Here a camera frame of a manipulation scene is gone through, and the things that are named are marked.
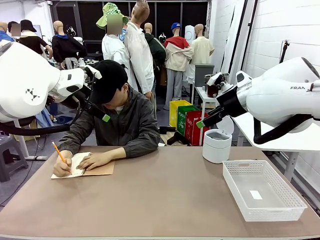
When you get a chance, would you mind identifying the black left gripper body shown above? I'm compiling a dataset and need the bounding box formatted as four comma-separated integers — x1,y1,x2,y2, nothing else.
60,84,94,111

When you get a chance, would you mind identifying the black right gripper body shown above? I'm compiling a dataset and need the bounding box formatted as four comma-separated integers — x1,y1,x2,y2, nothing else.
216,86,250,118

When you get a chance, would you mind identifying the yellow pencil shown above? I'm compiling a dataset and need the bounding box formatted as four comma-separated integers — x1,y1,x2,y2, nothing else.
51,140,73,175

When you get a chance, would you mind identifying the spiral notebook brown cover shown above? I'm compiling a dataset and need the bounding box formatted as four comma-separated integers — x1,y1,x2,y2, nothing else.
50,151,116,180

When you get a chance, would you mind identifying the person's left forearm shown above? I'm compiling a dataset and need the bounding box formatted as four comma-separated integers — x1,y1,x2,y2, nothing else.
107,136,161,160

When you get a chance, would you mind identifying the person's right forearm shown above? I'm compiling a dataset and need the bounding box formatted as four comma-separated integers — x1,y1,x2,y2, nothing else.
58,124,88,157

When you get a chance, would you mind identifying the person's left hand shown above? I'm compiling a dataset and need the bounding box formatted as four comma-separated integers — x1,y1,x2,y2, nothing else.
75,150,114,172

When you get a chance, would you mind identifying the person's right hand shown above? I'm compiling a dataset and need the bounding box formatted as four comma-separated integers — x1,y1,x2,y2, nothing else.
52,149,74,178

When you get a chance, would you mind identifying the brown glass jar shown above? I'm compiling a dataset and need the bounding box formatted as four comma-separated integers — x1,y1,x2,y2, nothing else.
206,83,221,99

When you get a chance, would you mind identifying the red recycling bin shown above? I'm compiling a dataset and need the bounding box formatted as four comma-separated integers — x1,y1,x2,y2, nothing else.
184,110,210,147

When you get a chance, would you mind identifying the small white table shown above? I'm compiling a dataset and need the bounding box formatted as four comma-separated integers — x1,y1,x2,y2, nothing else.
193,86,219,146

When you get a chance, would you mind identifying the person's head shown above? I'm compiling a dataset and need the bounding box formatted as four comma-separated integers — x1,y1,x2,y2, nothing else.
102,83,131,111

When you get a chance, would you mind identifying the white side table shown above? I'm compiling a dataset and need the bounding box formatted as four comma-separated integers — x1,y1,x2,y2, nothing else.
232,98,320,182

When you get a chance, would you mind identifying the white lidded trash bin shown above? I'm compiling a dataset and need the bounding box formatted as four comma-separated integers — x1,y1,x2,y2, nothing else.
201,115,235,165

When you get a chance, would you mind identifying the black baseball cap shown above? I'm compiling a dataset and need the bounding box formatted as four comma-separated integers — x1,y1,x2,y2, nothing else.
89,59,129,105

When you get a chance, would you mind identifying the dark grey jacket torso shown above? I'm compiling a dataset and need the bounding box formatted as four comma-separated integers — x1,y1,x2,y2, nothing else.
58,87,161,159

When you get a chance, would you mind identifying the yellow recycling bin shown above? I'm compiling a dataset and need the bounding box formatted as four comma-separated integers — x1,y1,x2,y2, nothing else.
169,99,193,128

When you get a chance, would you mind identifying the grey box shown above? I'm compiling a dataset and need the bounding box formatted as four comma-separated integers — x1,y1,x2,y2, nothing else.
194,64,215,88

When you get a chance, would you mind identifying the blue cloth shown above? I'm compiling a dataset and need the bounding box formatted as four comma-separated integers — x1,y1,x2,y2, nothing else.
36,107,55,129

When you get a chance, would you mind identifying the mannequin black sweater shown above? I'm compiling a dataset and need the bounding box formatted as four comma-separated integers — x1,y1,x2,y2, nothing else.
51,20,88,69

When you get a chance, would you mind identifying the white shirt figure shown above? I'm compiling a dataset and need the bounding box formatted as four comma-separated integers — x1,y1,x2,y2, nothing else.
101,13,132,76

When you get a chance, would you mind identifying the mannequin cream shirt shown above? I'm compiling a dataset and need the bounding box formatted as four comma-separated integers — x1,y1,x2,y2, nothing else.
186,23,216,85

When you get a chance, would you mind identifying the black leaning pole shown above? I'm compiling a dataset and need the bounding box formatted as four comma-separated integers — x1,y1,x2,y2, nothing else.
229,0,259,75

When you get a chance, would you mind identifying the standing person in grey trousers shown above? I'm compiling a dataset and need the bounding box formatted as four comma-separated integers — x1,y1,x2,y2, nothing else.
124,0,156,101

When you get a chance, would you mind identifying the mannequin red beige jacket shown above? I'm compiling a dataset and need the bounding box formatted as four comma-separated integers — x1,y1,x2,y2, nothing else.
163,22,195,111

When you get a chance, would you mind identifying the mannequin black top white scarf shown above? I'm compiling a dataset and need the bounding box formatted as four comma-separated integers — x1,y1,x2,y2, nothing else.
16,29,54,60

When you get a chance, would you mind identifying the black tripod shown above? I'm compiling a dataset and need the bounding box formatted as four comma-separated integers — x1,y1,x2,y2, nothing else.
279,39,291,64

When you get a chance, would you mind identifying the grey plastic stool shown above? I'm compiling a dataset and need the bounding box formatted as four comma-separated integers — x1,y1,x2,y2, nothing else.
0,134,29,183

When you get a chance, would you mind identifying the green checkered sun hat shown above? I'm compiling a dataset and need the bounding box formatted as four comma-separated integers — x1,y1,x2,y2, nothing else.
96,2,130,31

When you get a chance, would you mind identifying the mannequin dark green hoodie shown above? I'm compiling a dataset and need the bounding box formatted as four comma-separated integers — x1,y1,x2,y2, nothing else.
143,22,167,76

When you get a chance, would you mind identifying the white sticker label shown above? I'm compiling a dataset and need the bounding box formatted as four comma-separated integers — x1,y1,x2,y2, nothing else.
249,190,264,201

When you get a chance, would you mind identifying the black bucket hat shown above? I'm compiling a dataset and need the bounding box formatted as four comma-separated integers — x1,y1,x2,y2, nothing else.
19,19,38,33

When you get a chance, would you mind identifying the dark haired bystander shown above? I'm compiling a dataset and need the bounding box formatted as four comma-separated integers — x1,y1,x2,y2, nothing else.
7,21,23,38

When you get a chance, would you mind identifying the mannequin blue shirt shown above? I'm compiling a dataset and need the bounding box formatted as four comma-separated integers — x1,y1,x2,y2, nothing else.
0,21,15,43

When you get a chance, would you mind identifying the white perforated plastic basket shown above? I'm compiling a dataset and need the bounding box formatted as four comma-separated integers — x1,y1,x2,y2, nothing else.
222,159,308,223

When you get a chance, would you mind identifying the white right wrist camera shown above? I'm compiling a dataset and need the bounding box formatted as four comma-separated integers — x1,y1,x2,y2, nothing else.
205,71,235,93

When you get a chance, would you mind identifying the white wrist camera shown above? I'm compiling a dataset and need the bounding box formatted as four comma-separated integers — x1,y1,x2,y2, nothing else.
84,64,103,80
205,71,235,93

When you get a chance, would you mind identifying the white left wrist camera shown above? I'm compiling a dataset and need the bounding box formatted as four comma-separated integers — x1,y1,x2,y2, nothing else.
84,64,103,80

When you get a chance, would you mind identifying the black left arm hose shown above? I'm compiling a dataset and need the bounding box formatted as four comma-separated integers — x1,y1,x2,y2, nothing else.
0,96,83,137

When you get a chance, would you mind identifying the white desk leg frame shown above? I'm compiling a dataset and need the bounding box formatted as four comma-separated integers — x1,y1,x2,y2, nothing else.
12,119,48,161

